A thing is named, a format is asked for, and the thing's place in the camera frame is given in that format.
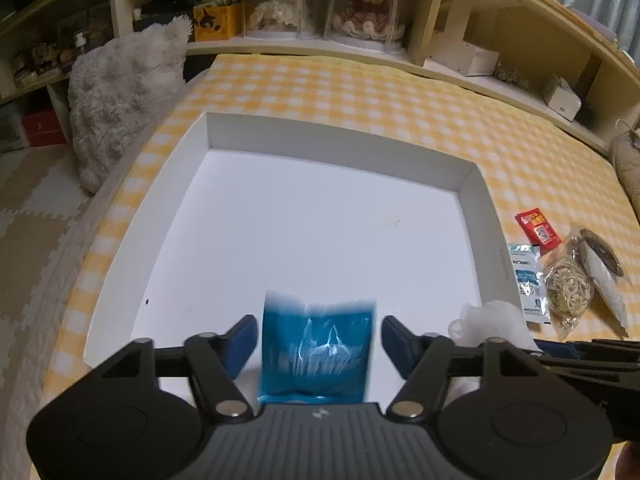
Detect pale wooden headboard shelf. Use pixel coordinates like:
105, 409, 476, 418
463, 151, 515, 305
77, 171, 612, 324
0, 0, 640, 161

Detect yellow checkered bed sheet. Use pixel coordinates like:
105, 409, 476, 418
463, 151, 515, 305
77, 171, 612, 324
30, 52, 640, 480

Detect brown trinkets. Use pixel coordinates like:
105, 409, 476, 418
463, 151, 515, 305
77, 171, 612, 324
492, 62, 533, 91

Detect red sachet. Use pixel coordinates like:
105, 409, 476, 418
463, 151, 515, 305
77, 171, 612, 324
515, 207, 563, 248

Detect clear case with pink doll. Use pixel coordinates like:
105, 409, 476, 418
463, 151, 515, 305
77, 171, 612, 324
325, 0, 418, 53

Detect small white box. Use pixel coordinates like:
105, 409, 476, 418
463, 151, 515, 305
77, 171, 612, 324
425, 42, 501, 77

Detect pale wooden box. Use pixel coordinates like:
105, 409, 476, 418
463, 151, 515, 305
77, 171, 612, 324
440, 0, 526, 58

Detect blue and white packet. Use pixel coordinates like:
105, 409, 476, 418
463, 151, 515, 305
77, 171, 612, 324
506, 242, 553, 328

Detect white plastic bag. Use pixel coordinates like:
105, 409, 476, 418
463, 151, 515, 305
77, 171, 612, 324
447, 300, 536, 348

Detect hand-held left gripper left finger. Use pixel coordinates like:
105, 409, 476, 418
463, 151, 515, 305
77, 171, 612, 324
87, 314, 261, 421

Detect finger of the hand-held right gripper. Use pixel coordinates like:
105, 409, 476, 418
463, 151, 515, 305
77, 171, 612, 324
532, 339, 640, 358
542, 356, 640, 398

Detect red box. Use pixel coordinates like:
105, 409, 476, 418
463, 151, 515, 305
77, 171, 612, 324
22, 110, 68, 147

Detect yellow printed box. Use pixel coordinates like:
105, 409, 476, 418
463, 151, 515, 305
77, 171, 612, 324
192, 0, 244, 42

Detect white tissue box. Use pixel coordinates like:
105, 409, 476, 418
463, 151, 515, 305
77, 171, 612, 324
542, 75, 583, 122

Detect clear bag with brown cord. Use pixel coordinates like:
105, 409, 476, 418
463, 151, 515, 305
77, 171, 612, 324
540, 222, 598, 341

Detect clear case with cream doll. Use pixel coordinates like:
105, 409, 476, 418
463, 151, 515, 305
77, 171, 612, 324
242, 0, 333, 41

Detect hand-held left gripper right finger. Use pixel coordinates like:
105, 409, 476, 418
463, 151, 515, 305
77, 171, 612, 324
381, 315, 551, 421

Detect blue plastic packet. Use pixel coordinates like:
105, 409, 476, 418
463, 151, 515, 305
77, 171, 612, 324
257, 290, 378, 406

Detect clear bag with dark rings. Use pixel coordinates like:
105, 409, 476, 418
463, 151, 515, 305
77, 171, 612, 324
570, 225, 631, 338

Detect white cardboard box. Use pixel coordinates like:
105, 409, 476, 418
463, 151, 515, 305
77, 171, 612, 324
82, 110, 526, 401

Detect row of small jars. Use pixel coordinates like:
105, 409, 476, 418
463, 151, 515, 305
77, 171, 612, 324
10, 15, 116, 86

